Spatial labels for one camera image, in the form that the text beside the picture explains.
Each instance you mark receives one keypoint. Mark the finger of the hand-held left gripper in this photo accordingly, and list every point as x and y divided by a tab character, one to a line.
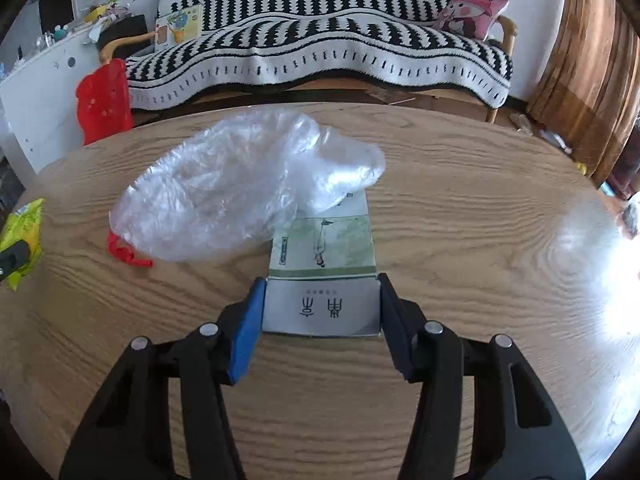
14	256

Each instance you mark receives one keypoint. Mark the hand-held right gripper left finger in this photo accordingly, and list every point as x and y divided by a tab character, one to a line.
247	330

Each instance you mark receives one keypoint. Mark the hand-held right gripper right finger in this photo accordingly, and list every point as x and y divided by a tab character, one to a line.
395	325

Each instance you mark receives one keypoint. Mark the yellow green snack wrapper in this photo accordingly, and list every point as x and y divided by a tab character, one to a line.
25	220

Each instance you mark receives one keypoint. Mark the grey green carton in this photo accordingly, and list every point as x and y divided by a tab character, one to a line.
320	305

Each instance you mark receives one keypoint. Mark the clear plastic bag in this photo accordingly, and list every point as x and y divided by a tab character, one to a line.
210	185

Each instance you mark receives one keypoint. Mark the white cabinet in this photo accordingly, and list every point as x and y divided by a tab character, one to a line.
40	100

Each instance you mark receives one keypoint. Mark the red plastic chair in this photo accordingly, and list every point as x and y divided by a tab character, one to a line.
102	105

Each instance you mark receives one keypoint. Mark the brown cardboard piece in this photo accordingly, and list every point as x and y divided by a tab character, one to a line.
400	97

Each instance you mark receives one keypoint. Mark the pale slipper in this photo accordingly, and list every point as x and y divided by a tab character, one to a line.
521	122

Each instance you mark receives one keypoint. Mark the small yellow floor toy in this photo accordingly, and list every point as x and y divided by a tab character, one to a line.
581	167

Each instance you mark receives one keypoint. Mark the yellow toy on cabinet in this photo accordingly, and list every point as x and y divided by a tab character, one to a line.
97	12

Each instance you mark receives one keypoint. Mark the colourful picture book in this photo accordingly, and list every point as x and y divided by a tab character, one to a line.
177	27

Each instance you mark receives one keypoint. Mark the black white patterned blanket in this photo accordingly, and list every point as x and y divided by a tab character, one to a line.
320	45

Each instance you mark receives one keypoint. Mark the pink cartoon cushion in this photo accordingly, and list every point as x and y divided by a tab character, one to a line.
470	16

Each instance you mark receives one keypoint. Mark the brown striped curtain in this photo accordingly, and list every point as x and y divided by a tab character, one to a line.
585	60

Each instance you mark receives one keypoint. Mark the wooden frame sofa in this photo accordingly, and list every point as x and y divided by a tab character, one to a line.
505	30

